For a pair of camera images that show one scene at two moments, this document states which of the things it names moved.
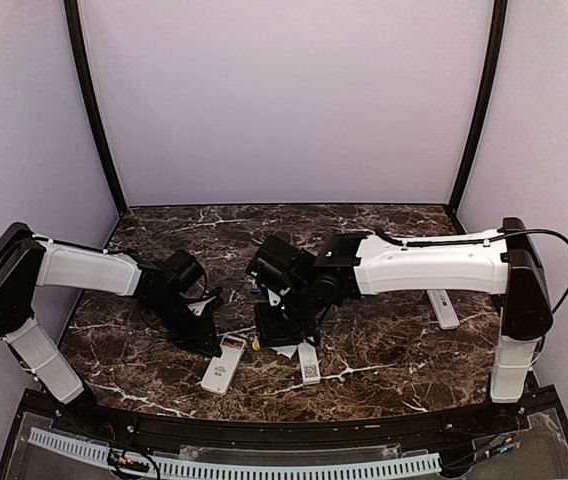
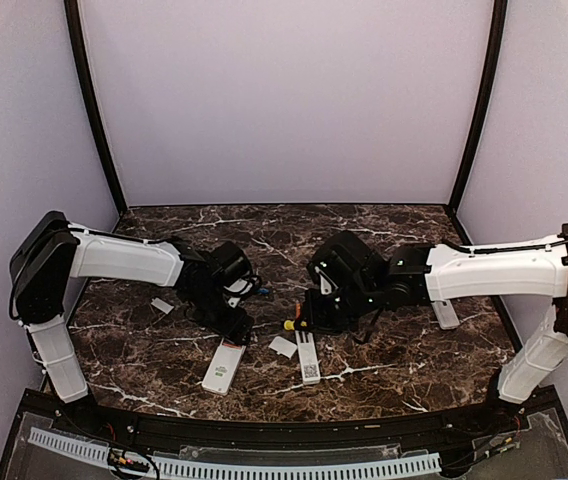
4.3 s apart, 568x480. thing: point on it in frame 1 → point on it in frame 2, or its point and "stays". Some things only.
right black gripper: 270,335 → 315,317
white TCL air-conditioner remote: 223,369 stays
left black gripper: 196,339 → 232,329
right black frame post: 495,53 stays
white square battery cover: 286,350 stays
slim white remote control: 309,363 stays
